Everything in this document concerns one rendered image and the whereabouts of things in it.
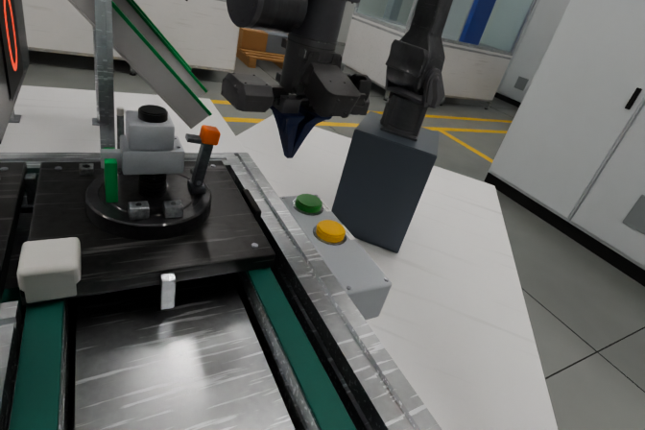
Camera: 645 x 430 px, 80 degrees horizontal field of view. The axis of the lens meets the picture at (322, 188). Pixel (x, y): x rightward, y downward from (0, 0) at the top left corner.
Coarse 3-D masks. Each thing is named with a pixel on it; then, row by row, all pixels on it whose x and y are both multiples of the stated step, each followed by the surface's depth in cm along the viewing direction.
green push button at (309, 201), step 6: (300, 198) 58; (306, 198) 58; (312, 198) 58; (318, 198) 59; (300, 204) 56; (306, 204) 56; (312, 204) 57; (318, 204) 57; (306, 210) 56; (312, 210) 56; (318, 210) 57
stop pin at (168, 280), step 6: (162, 276) 39; (168, 276) 39; (174, 276) 39; (162, 282) 38; (168, 282) 39; (174, 282) 39; (162, 288) 39; (168, 288) 39; (174, 288) 39; (162, 294) 39; (168, 294) 39; (174, 294) 40; (162, 300) 40; (168, 300) 40; (174, 300) 40; (162, 306) 40; (168, 306) 40; (174, 306) 41
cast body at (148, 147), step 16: (128, 112) 42; (144, 112) 41; (160, 112) 42; (128, 128) 40; (144, 128) 41; (160, 128) 42; (128, 144) 41; (144, 144) 42; (160, 144) 42; (176, 144) 45; (128, 160) 42; (144, 160) 43; (160, 160) 43; (176, 160) 44
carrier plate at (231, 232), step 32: (64, 192) 46; (224, 192) 55; (32, 224) 41; (64, 224) 42; (224, 224) 48; (256, 224) 50; (96, 256) 39; (128, 256) 40; (160, 256) 41; (192, 256) 42; (224, 256) 43; (256, 256) 44; (96, 288) 37; (128, 288) 38
